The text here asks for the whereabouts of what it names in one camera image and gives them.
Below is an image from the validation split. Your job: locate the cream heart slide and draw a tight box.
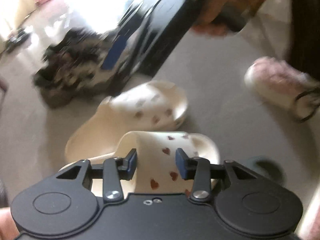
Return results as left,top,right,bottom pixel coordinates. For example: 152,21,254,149
65,81,188,163
65,131,220,196

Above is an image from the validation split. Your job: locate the black white laced sneaker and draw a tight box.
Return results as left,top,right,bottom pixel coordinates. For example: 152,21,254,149
33,28,117,109

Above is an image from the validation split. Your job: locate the dark green textured slide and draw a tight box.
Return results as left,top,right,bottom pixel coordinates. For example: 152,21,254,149
239,156,286,185

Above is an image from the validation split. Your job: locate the person right hand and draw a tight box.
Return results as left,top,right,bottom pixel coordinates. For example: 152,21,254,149
192,0,266,36

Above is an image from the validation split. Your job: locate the dark slipper far left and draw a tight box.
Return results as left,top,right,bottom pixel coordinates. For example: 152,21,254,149
5,28,30,53

